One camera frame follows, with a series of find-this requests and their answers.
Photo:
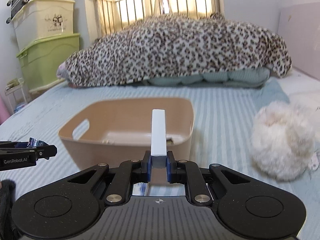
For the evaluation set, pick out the white wire rack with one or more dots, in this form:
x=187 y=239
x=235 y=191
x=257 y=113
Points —
x=15 y=92

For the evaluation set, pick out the leopard print blanket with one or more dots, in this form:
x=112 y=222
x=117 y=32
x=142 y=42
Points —
x=173 y=46

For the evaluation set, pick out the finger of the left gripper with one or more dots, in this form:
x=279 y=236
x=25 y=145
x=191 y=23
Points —
x=45 y=152
x=16 y=144

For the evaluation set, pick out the white rectangular box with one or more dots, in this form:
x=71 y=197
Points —
x=158 y=139

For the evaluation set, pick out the white fluffy plush toy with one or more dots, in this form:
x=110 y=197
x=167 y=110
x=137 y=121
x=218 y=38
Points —
x=282 y=141

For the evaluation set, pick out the cream plastic storage bin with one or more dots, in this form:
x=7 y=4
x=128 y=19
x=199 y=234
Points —
x=43 y=18

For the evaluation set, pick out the striped light blue bedsheet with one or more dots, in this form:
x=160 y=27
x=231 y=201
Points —
x=206 y=123

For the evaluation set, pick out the beige plastic storage basket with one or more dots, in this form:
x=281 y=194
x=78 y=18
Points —
x=113 y=131

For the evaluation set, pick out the small blue printed box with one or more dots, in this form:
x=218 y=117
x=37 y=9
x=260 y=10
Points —
x=35 y=143

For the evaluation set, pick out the green plastic storage bin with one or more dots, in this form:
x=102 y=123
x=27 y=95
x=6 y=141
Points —
x=40 y=60

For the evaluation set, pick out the metal bed headboard rails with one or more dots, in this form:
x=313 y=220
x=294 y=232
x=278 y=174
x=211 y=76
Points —
x=114 y=15

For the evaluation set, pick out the blue white porcelain-pattern box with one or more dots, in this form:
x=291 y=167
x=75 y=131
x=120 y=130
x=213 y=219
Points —
x=140 y=189

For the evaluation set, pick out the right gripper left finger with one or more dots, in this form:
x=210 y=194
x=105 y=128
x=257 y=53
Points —
x=122 y=179

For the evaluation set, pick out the white pillow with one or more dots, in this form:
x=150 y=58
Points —
x=302 y=90

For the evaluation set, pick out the teal quilted duvet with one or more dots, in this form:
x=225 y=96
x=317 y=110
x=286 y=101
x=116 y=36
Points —
x=246 y=78

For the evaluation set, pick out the grey fuzzy sleeve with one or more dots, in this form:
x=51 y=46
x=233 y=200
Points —
x=8 y=229

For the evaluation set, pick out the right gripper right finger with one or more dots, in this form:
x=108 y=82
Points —
x=188 y=173

